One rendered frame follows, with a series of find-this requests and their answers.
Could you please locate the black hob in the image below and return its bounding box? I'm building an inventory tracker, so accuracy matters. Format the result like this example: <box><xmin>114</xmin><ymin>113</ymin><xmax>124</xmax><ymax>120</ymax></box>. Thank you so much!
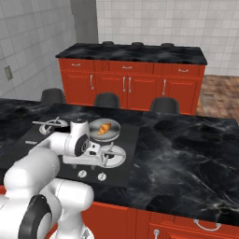
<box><xmin>17</xmin><ymin>116</ymin><xmax>141</xmax><ymax>189</ymax></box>

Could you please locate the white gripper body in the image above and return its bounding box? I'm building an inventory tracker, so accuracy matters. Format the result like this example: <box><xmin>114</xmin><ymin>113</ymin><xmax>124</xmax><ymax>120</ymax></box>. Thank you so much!
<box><xmin>63</xmin><ymin>152</ymin><xmax>107</xmax><ymax>167</ymax></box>

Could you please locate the grey wall socket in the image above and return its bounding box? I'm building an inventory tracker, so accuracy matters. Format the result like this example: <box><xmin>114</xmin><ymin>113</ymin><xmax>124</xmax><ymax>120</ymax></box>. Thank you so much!
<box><xmin>4</xmin><ymin>64</ymin><xmax>14</xmax><ymax>82</ymax></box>

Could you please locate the red cupboard door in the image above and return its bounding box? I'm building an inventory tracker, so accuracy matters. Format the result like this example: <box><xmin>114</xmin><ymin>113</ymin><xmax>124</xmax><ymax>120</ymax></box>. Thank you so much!
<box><xmin>81</xmin><ymin>201</ymin><xmax>138</xmax><ymax>239</ymax></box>

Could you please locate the grey round plate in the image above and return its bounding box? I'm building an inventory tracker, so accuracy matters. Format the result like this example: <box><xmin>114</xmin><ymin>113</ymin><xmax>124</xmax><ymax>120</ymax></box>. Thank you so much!
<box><xmin>89</xmin><ymin>118</ymin><xmax>121</xmax><ymax>143</ymax></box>

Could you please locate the orange croissant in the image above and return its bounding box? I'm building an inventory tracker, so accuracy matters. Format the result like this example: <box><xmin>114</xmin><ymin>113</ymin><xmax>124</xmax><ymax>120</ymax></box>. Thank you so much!
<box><xmin>96</xmin><ymin>122</ymin><xmax>112</xmax><ymax>135</ymax></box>

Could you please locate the red island cupboards black top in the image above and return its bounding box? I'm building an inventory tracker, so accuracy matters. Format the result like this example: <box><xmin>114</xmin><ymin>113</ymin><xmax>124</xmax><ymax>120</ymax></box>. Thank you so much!
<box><xmin>55</xmin><ymin>42</ymin><xmax>208</xmax><ymax>116</ymax></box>

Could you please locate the silver drawer handle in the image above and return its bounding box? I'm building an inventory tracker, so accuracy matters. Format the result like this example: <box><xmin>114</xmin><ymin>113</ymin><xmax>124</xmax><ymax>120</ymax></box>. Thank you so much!
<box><xmin>193</xmin><ymin>218</ymin><xmax>222</xmax><ymax>232</ymax></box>

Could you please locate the red drawer front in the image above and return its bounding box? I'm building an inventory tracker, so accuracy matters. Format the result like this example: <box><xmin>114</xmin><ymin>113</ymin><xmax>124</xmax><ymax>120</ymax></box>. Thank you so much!
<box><xmin>148</xmin><ymin>214</ymin><xmax>239</xmax><ymax>239</ymax></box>

